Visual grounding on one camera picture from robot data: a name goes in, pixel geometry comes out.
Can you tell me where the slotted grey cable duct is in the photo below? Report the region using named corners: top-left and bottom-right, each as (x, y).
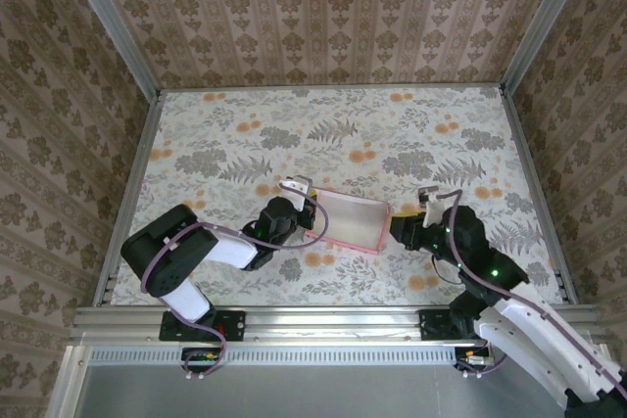
top-left (87, 345), bottom-right (494, 366)

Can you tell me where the floral tablecloth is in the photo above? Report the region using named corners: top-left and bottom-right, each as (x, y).
top-left (108, 87), bottom-right (565, 306)

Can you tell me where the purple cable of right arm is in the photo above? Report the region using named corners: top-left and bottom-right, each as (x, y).
top-left (430, 188), bottom-right (627, 402)

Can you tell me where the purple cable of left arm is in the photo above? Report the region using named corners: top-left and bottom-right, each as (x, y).
top-left (140, 181), bottom-right (330, 383)

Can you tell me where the wide aluminium base rail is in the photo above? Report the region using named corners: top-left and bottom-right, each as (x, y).
top-left (68, 303), bottom-right (606, 347)

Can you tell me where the grey metal sheet panel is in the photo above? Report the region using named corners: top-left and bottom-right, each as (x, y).
top-left (46, 343), bottom-right (608, 418)

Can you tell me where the aluminium frame post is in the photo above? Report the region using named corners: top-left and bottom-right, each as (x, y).
top-left (54, 0), bottom-right (164, 99)
top-left (499, 0), bottom-right (589, 94)

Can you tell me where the aluminium table side rail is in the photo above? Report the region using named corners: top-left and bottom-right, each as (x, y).
top-left (500, 86), bottom-right (580, 305)
top-left (93, 89), bottom-right (164, 306)

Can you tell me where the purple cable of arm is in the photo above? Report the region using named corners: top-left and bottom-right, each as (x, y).
top-left (140, 181), bottom-right (330, 383)
top-left (430, 188), bottom-right (627, 402)

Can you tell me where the black base plate right arm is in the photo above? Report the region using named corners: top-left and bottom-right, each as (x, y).
top-left (418, 308), bottom-right (491, 343)

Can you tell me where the thin aluminium table rail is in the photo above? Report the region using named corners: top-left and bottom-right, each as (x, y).
top-left (157, 80), bottom-right (508, 94)

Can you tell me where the white and pink cloth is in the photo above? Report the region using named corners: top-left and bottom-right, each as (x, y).
top-left (292, 186), bottom-right (394, 255)

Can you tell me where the black base plate left arm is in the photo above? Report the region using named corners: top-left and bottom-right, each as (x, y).
top-left (159, 309), bottom-right (247, 344)

